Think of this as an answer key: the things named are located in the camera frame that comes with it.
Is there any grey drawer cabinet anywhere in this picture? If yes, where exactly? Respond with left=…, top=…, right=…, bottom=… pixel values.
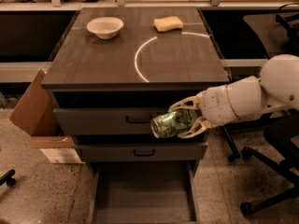
left=41, top=6, right=231, bottom=164

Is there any brown cardboard box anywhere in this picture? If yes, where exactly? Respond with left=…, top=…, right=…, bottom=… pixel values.
left=9, top=70, right=82, bottom=164

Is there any black chair caster left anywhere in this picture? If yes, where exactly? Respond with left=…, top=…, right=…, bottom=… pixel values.
left=0, top=170, right=16, bottom=187

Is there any middle grey drawer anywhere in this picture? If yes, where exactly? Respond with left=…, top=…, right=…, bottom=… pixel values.
left=75, top=142, right=207, bottom=162

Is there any black office chair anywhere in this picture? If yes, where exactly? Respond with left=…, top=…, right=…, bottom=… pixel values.
left=239, top=109, right=299, bottom=217

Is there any yellow sponge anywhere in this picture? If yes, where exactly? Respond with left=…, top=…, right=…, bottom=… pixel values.
left=154, top=16, right=183, bottom=32

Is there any bottom open grey drawer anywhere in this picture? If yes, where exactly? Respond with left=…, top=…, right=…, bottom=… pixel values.
left=88, top=161, right=200, bottom=224

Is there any top grey drawer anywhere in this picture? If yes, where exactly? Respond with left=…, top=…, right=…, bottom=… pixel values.
left=53, top=107, right=166, bottom=135

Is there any white bowl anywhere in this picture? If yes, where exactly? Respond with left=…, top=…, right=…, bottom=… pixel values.
left=87, top=17, right=124, bottom=39

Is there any black stand with tray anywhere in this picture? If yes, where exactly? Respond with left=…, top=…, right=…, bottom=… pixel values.
left=221, top=3, right=299, bottom=162

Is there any green soda can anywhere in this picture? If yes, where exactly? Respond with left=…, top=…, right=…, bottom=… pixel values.
left=150, top=109, right=197, bottom=138

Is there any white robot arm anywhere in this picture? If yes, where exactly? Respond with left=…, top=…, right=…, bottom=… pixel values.
left=169, top=54, right=299, bottom=138

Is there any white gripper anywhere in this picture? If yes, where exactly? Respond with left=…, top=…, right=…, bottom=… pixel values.
left=168, top=85, right=240, bottom=139

